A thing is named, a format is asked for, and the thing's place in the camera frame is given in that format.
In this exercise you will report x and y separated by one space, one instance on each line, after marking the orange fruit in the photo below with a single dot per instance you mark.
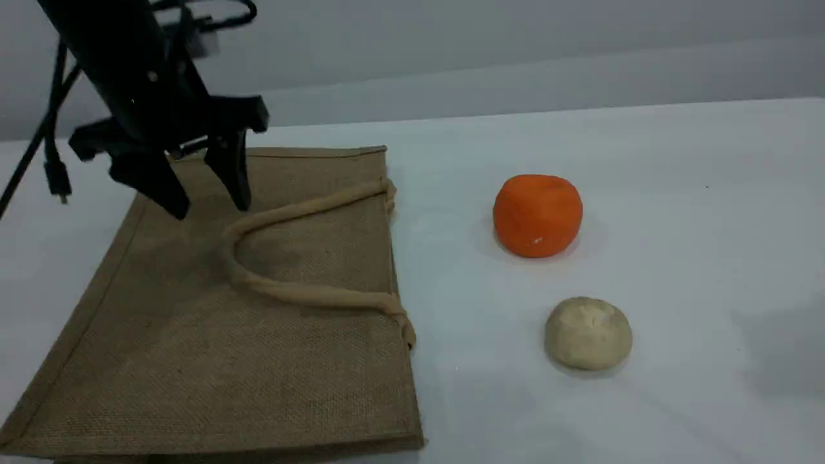
538 216

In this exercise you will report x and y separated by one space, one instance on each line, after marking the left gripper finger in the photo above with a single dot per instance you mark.
151 183
232 171

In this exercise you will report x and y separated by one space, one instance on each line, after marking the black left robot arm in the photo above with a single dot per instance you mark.
109 45

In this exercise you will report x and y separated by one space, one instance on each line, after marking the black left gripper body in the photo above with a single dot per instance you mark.
161 122

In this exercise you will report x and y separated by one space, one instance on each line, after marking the beige egg yolk pastry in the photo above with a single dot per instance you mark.
588 335

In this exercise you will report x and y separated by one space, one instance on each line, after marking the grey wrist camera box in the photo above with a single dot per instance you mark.
205 44

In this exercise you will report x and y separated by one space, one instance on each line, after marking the brown jute bag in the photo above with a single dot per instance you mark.
258 361

